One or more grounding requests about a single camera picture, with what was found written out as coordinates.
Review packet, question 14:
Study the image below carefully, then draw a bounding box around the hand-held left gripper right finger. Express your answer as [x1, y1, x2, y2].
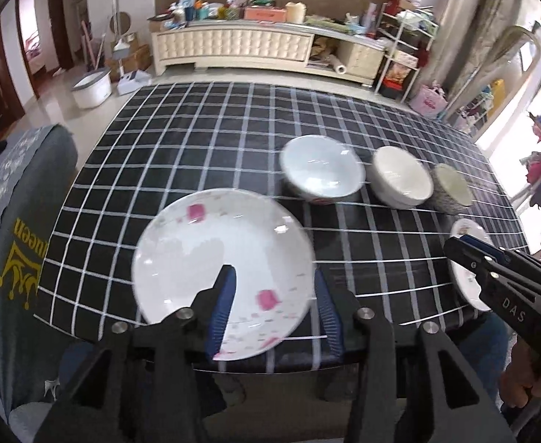
[314, 270, 502, 443]

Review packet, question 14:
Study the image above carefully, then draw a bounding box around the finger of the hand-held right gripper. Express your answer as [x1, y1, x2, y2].
[459, 234, 541, 278]
[444, 237, 541, 297]

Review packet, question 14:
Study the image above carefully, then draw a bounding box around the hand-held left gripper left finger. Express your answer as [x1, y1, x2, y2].
[33, 264, 239, 443]

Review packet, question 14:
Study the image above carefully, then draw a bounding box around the white plate with cartoon print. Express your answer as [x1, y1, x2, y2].
[449, 218, 495, 312]

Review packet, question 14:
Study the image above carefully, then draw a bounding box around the patterned bowl with green inside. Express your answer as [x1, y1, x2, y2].
[430, 163, 475, 215]

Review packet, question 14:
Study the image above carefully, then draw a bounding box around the white plate with pink squares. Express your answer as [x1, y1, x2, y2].
[131, 188, 316, 363]

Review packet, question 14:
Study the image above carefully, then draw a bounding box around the plain white bowl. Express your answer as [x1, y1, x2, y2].
[371, 146, 434, 209]

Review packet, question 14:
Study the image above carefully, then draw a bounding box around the white bowl with red print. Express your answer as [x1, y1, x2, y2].
[280, 135, 366, 205]

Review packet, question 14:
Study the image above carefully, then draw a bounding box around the person's right hand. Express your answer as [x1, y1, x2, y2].
[501, 357, 541, 425]

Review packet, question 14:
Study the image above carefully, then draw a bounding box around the person's blue trouser leg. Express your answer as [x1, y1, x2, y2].
[455, 318, 513, 407]

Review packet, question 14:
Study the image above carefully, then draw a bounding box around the pink gift bag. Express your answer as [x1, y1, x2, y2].
[410, 82, 447, 118]

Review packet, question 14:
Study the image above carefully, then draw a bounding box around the black white checkered tablecloth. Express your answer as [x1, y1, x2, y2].
[34, 80, 532, 374]

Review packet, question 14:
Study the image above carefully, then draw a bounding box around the white shelf rack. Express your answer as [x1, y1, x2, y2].
[374, 9, 440, 102]

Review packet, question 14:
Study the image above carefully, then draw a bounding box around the silver column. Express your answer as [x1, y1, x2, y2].
[443, 0, 486, 97]

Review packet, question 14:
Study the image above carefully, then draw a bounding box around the white blue box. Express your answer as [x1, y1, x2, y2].
[117, 70, 154, 97]

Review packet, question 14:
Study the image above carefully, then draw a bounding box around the white plastic tub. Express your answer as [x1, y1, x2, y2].
[71, 68, 113, 110]

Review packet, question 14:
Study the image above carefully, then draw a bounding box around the cream tufted TV cabinet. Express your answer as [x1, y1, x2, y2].
[149, 18, 393, 88]

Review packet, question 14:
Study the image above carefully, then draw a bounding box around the cardboard box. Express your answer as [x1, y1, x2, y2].
[107, 32, 154, 72]

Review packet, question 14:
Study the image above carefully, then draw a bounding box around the white floor stand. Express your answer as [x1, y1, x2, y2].
[107, 0, 134, 79]

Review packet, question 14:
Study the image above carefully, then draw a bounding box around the pink box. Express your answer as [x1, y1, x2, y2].
[244, 7, 286, 23]

